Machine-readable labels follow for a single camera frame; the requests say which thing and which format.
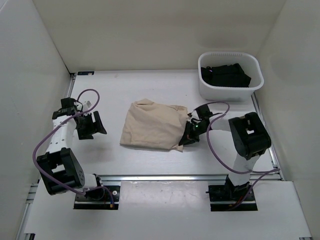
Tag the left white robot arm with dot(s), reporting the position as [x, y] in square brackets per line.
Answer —
[63, 171]

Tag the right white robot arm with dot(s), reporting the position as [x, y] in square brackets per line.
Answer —
[250, 139]

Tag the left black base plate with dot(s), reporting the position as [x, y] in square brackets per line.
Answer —
[99, 200]

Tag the white plastic basket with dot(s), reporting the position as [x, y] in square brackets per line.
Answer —
[249, 64]

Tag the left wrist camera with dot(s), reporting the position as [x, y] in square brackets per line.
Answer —
[73, 103]

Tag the small blue label sticker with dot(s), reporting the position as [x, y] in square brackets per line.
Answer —
[85, 73]

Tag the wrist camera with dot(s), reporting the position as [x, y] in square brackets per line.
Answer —
[203, 112]
[73, 103]

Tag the black folded trousers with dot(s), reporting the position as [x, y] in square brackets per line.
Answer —
[232, 76]

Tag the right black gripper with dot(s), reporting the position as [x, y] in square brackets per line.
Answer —
[188, 137]

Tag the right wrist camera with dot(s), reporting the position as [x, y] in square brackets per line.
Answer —
[203, 112]

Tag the beige trousers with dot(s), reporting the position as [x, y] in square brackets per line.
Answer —
[151, 125]

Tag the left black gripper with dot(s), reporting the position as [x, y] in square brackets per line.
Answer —
[97, 126]

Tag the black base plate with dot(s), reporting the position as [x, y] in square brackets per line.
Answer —
[224, 200]
[99, 200]

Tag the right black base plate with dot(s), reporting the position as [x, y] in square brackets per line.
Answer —
[224, 200]

